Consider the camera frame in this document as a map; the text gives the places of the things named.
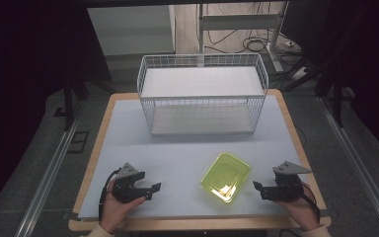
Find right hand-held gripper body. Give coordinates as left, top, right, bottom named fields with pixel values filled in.
left=260, top=160, right=313, bottom=202

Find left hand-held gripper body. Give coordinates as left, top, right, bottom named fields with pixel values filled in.
left=112, top=161, right=153, bottom=204

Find yellow-green plastic tray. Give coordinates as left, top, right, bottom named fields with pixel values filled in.
left=199, top=151, right=252, bottom=203

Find white wire basket rack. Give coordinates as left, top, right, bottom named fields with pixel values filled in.
left=136, top=52, right=269, bottom=136

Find person's left hand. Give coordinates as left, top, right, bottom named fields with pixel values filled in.
left=99, top=179, right=147, bottom=235

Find person's right hand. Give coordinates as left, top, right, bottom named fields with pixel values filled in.
left=274, top=182, right=321, bottom=232

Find black tripod stand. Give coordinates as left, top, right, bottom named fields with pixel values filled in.
left=52, top=58, right=116, bottom=132

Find white power strip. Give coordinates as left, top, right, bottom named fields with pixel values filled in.
left=290, top=66, right=311, bottom=81

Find white cabinet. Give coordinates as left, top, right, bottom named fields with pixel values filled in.
left=87, top=4, right=177, bottom=57

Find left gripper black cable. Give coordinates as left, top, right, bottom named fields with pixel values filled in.
left=98, top=168, right=122, bottom=222

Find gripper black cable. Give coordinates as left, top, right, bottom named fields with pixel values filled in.
left=300, top=182, right=322, bottom=222
left=98, top=168, right=122, bottom=222

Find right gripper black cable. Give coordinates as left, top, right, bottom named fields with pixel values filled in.
left=300, top=182, right=322, bottom=222

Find metal floor rail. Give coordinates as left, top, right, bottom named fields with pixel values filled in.
left=14, top=113, right=83, bottom=237
left=318, top=97, right=379, bottom=236

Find black floor cables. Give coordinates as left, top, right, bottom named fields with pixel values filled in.
left=203, top=2, right=307, bottom=67

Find metal stand frame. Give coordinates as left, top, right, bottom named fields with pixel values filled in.
left=196, top=0, right=290, bottom=74

